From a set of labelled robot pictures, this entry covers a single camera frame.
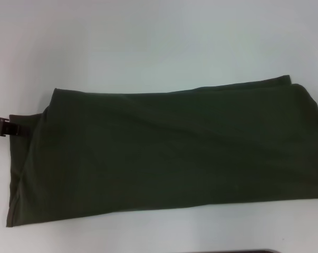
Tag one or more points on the dark green FREE! t-shirt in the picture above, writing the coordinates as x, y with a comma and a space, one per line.
158, 158

